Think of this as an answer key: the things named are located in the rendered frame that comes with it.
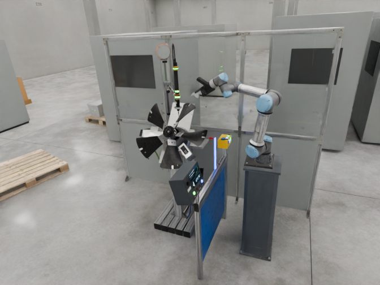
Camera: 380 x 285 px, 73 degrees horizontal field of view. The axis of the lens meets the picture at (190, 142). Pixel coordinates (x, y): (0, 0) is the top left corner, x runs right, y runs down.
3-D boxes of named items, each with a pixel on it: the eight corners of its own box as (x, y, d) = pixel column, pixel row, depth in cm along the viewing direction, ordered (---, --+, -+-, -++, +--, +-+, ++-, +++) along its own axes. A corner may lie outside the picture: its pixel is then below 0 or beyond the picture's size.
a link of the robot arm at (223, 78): (225, 81, 204) (221, 72, 204) (215, 87, 212) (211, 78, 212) (230, 80, 210) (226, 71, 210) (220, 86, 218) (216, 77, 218)
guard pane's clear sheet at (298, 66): (120, 117, 358) (107, 40, 317) (319, 137, 268) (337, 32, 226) (119, 118, 357) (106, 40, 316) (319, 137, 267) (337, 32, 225)
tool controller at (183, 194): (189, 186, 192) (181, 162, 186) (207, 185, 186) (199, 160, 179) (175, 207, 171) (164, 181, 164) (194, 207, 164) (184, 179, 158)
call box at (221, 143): (221, 142, 274) (221, 133, 270) (230, 143, 270) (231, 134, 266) (217, 149, 261) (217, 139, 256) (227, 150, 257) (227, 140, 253)
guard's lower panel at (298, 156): (128, 175, 399) (118, 120, 362) (310, 210, 307) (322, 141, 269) (126, 176, 397) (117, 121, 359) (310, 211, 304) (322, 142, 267)
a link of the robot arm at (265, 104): (264, 155, 214) (281, 94, 184) (254, 162, 205) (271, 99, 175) (253, 149, 221) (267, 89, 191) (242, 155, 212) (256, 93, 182)
